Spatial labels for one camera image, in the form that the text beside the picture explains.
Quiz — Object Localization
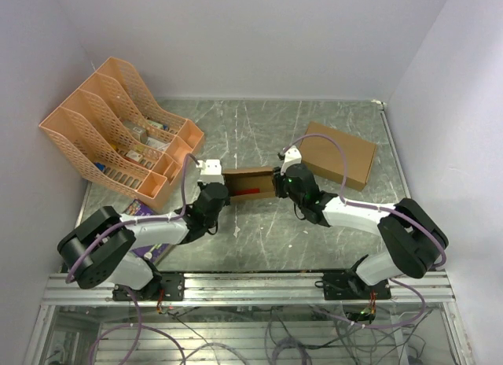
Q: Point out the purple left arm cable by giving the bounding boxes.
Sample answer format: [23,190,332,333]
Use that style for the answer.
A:
[64,153,204,365]

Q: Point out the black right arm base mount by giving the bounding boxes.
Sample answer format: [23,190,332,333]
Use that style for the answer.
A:
[315,270,391,300]

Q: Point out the red block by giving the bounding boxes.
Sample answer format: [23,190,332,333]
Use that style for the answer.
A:
[234,188,260,196]

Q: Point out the purple book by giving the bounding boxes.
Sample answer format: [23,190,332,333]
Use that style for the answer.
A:
[123,199,172,265]

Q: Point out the pink plastic desk organizer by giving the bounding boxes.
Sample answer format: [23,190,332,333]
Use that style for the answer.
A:
[39,57,204,211]

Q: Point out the closed folded cardboard box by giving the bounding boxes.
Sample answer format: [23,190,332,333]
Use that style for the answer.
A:
[298,121,376,191]

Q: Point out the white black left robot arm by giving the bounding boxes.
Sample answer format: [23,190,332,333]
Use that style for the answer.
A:
[57,182,230,300]

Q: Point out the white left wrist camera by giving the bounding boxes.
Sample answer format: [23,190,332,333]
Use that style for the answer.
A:
[196,159,225,184]

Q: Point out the aluminium frame rail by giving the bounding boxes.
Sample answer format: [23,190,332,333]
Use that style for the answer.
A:
[42,271,455,306]

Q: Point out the cardboard box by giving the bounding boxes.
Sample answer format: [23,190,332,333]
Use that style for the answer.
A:
[222,166,275,204]
[298,121,376,191]

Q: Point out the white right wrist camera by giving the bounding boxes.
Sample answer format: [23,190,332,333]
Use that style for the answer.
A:
[278,146,302,175]

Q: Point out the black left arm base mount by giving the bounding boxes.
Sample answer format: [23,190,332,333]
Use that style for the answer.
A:
[112,271,185,302]

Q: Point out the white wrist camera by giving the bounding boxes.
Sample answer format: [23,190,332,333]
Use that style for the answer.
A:
[278,146,302,175]
[196,159,225,184]

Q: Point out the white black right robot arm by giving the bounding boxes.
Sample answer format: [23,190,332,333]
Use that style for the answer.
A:
[272,164,449,299]

